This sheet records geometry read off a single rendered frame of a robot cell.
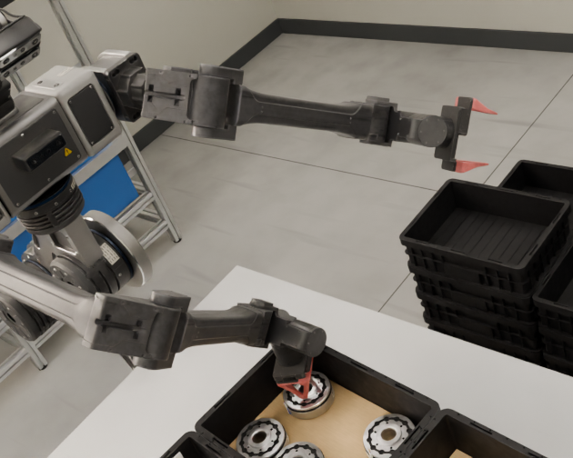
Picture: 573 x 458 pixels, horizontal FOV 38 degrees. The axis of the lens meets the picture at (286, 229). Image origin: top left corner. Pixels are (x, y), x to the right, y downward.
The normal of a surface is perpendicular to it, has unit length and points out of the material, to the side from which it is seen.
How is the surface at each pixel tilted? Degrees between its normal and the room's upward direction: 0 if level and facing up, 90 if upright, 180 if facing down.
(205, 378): 0
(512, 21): 90
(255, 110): 87
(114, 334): 74
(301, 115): 88
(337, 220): 0
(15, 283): 40
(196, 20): 90
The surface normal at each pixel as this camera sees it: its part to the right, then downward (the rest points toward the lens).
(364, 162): -0.30, -0.75
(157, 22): 0.73, 0.20
